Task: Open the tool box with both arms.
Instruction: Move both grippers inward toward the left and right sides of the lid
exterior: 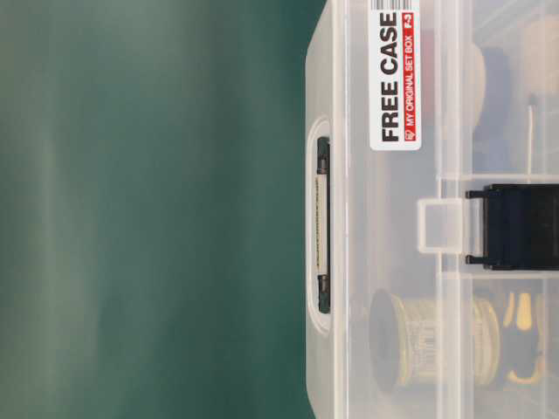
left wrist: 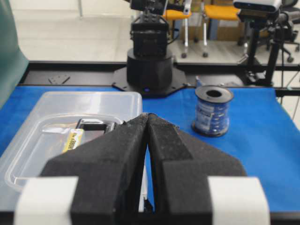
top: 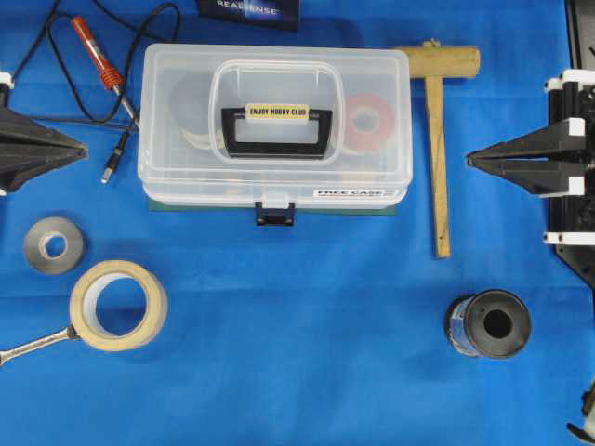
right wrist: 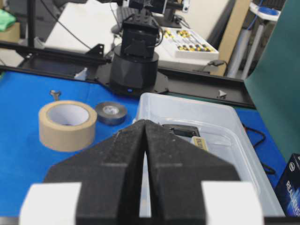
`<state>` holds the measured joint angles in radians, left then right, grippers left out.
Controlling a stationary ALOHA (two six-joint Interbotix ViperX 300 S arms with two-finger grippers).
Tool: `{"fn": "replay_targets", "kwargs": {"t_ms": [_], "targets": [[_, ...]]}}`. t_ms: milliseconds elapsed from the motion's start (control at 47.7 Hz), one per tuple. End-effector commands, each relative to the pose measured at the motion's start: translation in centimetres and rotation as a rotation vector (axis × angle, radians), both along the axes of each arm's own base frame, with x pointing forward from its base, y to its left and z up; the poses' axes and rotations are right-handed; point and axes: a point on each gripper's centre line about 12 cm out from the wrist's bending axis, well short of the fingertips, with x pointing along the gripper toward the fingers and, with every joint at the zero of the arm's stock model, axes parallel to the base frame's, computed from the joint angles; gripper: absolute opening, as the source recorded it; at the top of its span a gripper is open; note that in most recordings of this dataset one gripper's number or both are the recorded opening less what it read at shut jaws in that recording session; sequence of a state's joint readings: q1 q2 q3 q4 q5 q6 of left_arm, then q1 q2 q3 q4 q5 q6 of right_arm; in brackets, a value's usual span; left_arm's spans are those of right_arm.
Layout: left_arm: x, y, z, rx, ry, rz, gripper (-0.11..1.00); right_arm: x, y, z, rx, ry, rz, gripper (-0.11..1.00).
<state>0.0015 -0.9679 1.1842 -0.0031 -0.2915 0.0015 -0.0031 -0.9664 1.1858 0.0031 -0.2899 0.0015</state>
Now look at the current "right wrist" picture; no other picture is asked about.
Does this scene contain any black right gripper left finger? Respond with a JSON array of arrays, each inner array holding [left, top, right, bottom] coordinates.
[[43, 120, 145, 225]]

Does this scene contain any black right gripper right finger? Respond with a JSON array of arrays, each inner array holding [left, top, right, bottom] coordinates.
[[145, 120, 240, 225]]

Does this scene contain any clear plastic tool box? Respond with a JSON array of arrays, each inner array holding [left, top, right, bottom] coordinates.
[[134, 93, 285, 217]]

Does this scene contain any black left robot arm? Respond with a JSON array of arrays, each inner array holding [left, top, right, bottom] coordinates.
[[45, 0, 165, 225]]

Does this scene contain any black RealSense box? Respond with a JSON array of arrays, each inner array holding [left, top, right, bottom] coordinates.
[[275, 153, 300, 217]]

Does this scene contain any grey tape roll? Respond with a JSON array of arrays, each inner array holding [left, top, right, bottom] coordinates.
[[95, 101, 128, 126]]

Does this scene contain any beige masking tape roll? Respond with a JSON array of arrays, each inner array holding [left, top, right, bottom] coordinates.
[[38, 100, 98, 152]]

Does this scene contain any blue table mat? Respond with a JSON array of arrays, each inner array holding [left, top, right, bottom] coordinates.
[[0, 72, 286, 217]]

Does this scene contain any silver metal wrench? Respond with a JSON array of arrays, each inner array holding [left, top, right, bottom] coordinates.
[[49, 90, 61, 101]]

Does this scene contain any white screwdriver set case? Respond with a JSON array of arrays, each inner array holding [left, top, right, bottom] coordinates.
[[161, 27, 219, 60]]

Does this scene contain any green cloth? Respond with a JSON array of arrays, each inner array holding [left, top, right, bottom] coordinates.
[[0, 9, 16, 31]]

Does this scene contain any black cable on mat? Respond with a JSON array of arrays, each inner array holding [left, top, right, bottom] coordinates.
[[242, 125, 277, 174]]

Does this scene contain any black aluminium frame rail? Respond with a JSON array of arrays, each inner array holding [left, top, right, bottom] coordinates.
[[0, 41, 255, 109]]

